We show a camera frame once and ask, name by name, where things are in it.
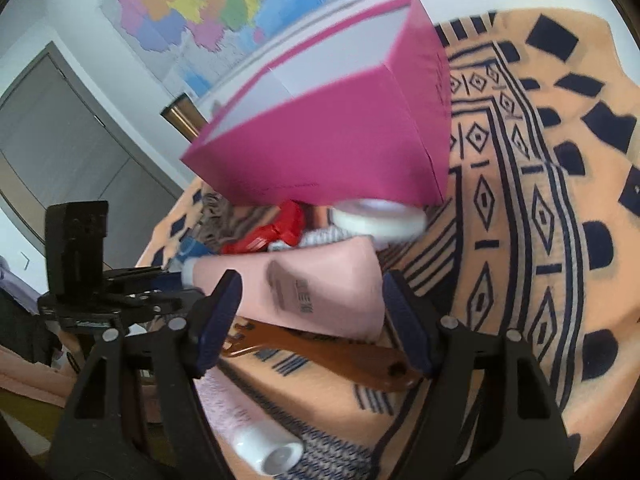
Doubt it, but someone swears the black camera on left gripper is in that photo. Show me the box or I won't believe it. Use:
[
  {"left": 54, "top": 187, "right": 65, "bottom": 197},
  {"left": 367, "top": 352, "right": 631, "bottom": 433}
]
[{"left": 44, "top": 200, "right": 108, "bottom": 306}]

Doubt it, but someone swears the large pink cream tube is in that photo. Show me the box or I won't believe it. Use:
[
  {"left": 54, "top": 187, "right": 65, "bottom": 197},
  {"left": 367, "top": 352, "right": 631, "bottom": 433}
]
[{"left": 181, "top": 237, "right": 385, "bottom": 342}]

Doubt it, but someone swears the orange patterned blanket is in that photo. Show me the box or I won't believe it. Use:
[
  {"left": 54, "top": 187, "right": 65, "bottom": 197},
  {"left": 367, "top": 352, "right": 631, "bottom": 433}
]
[{"left": 138, "top": 9, "right": 639, "bottom": 479}]

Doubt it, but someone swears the red spray nozzle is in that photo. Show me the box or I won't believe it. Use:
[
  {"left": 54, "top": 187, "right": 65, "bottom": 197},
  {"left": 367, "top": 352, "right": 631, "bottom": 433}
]
[{"left": 221, "top": 200, "right": 306, "bottom": 255}]

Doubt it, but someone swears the magenta cardboard box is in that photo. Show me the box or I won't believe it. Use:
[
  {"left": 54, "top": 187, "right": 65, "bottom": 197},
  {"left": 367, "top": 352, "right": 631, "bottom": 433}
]
[{"left": 182, "top": 0, "right": 451, "bottom": 205}]

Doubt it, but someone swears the brown plastic comb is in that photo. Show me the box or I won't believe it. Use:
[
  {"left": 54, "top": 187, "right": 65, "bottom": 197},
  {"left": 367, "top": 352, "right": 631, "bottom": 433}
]
[{"left": 221, "top": 320, "right": 422, "bottom": 392}]

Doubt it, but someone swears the small pink white tube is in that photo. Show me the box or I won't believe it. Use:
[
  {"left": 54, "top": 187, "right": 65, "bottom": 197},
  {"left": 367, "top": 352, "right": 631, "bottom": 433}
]
[{"left": 194, "top": 367, "right": 304, "bottom": 477}]

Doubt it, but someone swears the brass pole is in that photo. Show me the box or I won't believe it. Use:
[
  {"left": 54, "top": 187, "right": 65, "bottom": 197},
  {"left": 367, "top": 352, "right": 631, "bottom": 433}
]
[{"left": 160, "top": 93, "right": 207, "bottom": 142}]

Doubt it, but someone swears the white tape roll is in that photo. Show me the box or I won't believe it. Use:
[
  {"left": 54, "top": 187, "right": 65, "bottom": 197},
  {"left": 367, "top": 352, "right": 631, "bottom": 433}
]
[{"left": 330, "top": 198, "right": 427, "bottom": 242}]

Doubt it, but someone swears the grey door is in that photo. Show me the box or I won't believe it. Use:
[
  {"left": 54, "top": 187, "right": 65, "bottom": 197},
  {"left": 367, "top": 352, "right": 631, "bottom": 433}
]
[{"left": 1, "top": 44, "right": 181, "bottom": 268}]

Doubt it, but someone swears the colourful wall map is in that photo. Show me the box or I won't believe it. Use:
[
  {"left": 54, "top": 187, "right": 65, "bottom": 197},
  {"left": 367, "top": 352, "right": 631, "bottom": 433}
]
[{"left": 101, "top": 0, "right": 331, "bottom": 99}]

